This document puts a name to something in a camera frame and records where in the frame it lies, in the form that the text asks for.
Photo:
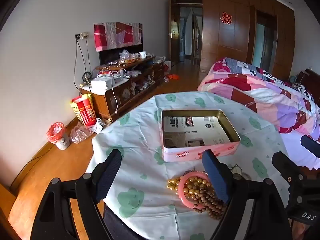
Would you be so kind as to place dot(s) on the bed with patchwork quilt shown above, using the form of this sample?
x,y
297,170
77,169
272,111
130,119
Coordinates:
x,y
262,92

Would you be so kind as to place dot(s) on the brown wooden wardrobe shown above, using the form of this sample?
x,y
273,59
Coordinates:
x,y
232,45

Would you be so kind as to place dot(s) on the orange cloth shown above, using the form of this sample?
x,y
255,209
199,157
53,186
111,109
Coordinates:
x,y
172,77

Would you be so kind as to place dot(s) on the dark wooden headboard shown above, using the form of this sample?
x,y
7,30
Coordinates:
x,y
307,76

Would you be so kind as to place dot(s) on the white mug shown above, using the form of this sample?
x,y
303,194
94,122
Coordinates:
x,y
142,54

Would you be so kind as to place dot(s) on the wall socket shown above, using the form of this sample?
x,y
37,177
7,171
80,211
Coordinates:
x,y
82,36

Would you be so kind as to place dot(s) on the brown wooden door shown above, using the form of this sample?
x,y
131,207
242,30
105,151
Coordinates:
x,y
174,35

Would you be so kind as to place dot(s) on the white cardboard box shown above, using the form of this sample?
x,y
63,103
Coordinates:
x,y
102,83

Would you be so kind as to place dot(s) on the red yellow sack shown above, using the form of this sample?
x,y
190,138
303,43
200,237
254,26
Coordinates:
x,y
85,110

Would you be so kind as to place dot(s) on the pink tin box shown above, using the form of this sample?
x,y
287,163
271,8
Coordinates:
x,y
200,153

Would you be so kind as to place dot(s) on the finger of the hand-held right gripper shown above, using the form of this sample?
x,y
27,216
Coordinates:
x,y
285,166
311,145

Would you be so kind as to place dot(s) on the white paper bag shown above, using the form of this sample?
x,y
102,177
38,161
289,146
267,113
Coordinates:
x,y
167,65

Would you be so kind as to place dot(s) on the black television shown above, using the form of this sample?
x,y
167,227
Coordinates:
x,y
110,55

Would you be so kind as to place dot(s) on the bin with red bag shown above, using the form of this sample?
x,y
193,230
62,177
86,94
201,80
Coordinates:
x,y
57,135

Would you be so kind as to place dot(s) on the wooden television cabinet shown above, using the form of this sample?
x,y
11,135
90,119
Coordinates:
x,y
125,97

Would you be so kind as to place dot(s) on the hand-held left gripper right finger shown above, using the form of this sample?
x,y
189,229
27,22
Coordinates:
x,y
215,180

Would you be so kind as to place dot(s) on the clear plastic bag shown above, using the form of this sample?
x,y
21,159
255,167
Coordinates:
x,y
80,133

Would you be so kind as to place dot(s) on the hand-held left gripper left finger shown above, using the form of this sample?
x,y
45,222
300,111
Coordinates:
x,y
110,176

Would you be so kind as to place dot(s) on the red pink cloth cover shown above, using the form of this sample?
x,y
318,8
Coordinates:
x,y
115,35

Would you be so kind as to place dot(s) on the red paper wall decoration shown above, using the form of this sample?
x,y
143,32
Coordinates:
x,y
226,18

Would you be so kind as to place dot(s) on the printed paper sheet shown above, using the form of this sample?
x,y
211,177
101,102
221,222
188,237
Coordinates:
x,y
195,130

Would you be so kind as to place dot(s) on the pink bangle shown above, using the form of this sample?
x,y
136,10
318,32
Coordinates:
x,y
181,190

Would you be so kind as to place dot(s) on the white green cloud tablecloth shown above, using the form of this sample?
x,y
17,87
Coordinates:
x,y
140,140

